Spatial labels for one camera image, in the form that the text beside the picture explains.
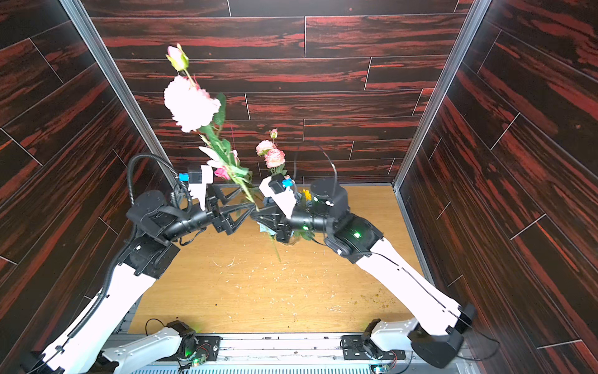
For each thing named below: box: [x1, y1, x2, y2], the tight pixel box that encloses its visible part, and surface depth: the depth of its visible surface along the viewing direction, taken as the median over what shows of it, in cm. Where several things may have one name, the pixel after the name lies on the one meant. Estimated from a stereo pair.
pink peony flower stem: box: [255, 128, 289, 175], surface depth 81 cm
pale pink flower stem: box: [163, 43, 282, 262], surface depth 39 cm
